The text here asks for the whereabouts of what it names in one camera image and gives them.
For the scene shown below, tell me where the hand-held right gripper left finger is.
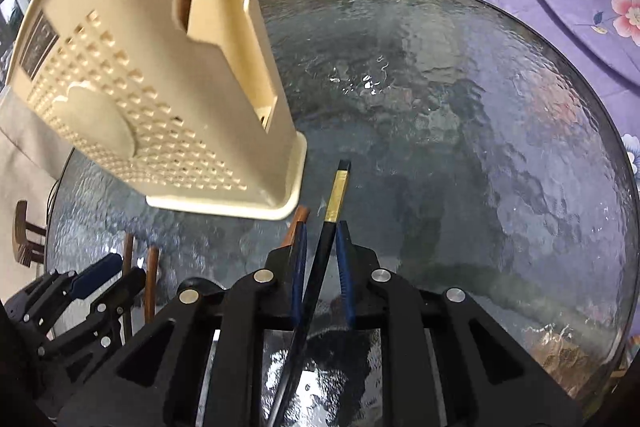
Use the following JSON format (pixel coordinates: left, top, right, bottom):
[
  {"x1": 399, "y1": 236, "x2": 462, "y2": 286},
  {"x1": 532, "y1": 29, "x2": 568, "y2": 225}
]
[{"x1": 57, "y1": 221, "x2": 311, "y2": 427}]

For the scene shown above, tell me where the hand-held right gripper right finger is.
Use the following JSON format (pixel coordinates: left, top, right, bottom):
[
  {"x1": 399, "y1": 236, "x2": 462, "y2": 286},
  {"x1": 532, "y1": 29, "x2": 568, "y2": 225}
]
[{"x1": 335, "y1": 220, "x2": 584, "y2": 427}]

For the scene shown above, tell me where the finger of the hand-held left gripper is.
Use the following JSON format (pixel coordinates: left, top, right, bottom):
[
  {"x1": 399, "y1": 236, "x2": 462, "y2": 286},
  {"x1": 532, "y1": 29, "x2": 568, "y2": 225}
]
[
  {"x1": 7, "y1": 252, "x2": 124, "y2": 325},
  {"x1": 37, "y1": 267, "x2": 147, "y2": 360}
]

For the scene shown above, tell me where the brown wooden chopstick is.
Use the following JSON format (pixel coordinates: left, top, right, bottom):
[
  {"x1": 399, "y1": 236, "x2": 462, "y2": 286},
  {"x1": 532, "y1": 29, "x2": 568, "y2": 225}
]
[
  {"x1": 121, "y1": 232, "x2": 137, "y2": 341},
  {"x1": 282, "y1": 205, "x2": 312, "y2": 251},
  {"x1": 143, "y1": 245, "x2": 161, "y2": 324}
]

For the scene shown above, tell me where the black chopstick with gold band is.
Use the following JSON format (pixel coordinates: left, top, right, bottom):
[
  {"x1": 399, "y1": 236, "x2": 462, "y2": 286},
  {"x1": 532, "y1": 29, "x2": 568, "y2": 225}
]
[{"x1": 267, "y1": 159, "x2": 353, "y2": 427}]

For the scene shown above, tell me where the cream perforated utensil holder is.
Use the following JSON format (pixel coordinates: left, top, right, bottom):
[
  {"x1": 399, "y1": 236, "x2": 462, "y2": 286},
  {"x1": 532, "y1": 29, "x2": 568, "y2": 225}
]
[{"x1": 0, "y1": 0, "x2": 309, "y2": 222}]

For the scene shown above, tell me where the wooden chair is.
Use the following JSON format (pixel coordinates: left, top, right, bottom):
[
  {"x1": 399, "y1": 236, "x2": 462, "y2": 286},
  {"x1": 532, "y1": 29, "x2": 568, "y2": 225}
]
[{"x1": 12, "y1": 199, "x2": 49, "y2": 266}]

